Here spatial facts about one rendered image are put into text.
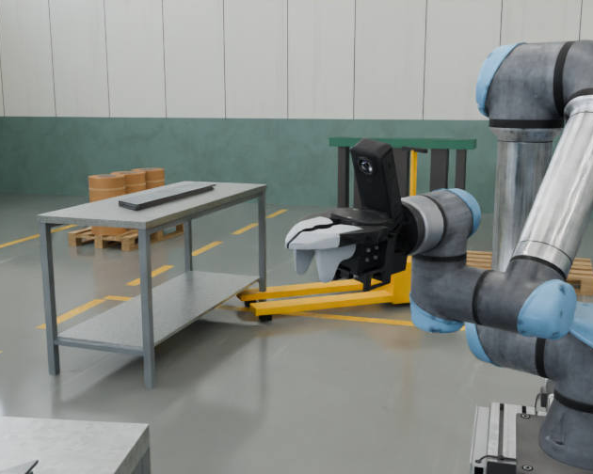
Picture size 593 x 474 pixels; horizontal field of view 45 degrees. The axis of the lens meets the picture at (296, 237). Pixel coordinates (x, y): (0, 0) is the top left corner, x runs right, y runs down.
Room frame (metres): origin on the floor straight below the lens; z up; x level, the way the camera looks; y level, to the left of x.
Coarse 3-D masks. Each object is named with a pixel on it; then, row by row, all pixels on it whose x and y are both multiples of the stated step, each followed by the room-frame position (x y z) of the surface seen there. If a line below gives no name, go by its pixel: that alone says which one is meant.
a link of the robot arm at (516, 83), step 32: (512, 64) 1.14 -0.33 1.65; (544, 64) 1.10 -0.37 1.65; (480, 96) 1.17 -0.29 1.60; (512, 96) 1.13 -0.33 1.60; (544, 96) 1.10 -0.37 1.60; (512, 128) 1.23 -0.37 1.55; (544, 128) 1.12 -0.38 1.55; (512, 160) 1.14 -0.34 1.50; (544, 160) 1.14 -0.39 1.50; (512, 192) 1.14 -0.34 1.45; (512, 224) 1.14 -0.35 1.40; (480, 352) 1.16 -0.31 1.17; (512, 352) 1.12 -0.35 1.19
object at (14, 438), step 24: (0, 432) 1.12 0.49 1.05; (24, 432) 1.12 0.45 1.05; (48, 432) 1.12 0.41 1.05; (72, 432) 1.12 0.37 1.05; (96, 432) 1.12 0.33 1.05; (120, 432) 1.12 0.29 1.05; (144, 432) 1.12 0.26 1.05; (0, 456) 1.03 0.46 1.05; (24, 456) 1.03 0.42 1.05; (48, 456) 1.03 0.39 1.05; (72, 456) 1.03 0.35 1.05; (96, 456) 1.03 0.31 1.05; (120, 456) 1.03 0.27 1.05
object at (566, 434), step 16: (560, 400) 1.07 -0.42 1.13; (560, 416) 1.06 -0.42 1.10; (576, 416) 1.04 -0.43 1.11; (592, 416) 1.03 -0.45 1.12; (544, 432) 1.08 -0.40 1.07; (560, 432) 1.06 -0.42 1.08; (576, 432) 1.03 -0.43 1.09; (592, 432) 1.02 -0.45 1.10; (544, 448) 1.07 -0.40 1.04; (560, 448) 1.04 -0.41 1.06; (576, 448) 1.03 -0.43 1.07; (592, 448) 1.02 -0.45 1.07; (576, 464) 1.02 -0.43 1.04; (592, 464) 1.01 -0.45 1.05
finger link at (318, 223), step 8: (320, 216) 0.83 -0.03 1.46; (296, 224) 0.78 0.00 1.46; (304, 224) 0.79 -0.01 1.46; (312, 224) 0.79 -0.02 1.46; (320, 224) 0.79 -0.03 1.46; (328, 224) 0.80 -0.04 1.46; (296, 232) 0.75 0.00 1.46; (288, 240) 0.75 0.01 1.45; (296, 256) 0.78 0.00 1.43; (304, 256) 0.79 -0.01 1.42; (312, 256) 0.80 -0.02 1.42; (296, 264) 0.78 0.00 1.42; (304, 264) 0.79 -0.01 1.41; (296, 272) 0.79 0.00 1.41; (304, 272) 0.80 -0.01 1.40
